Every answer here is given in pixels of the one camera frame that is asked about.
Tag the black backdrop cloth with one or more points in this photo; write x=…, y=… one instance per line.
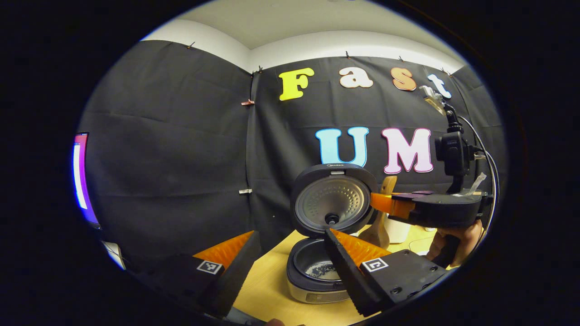
x=172, y=149

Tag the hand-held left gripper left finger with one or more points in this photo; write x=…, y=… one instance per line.
x=238, y=276

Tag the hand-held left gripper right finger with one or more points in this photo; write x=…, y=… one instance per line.
x=346, y=276

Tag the dark grey rice cooker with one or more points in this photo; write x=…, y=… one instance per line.
x=333, y=203

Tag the white toaster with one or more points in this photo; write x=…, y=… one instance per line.
x=398, y=231

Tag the wooden spoon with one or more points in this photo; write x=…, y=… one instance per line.
x=379, y=231

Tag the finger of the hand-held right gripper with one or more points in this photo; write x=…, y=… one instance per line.
x=389, y=204

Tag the silver cloth clip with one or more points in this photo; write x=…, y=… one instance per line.
x=245, y=191

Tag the computer monitor screen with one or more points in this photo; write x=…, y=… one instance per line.
x=81, y=181

